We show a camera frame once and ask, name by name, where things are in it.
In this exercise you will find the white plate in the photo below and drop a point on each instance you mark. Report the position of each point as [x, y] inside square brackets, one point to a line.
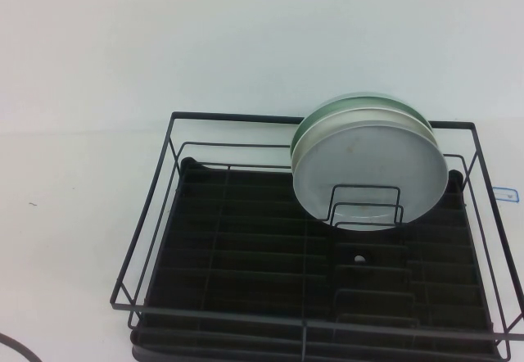
[323, 132]

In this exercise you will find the black plastic drip tray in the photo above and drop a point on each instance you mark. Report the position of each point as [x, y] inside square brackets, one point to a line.
[266, 255]

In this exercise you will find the green plate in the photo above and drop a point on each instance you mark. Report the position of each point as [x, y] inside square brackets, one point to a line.
[327, 110]

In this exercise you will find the grey plate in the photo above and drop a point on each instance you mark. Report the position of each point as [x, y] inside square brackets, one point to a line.
[368, 161]

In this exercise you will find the blue rectangular table sticker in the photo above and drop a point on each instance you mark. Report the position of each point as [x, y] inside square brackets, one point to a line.
[505, 195]

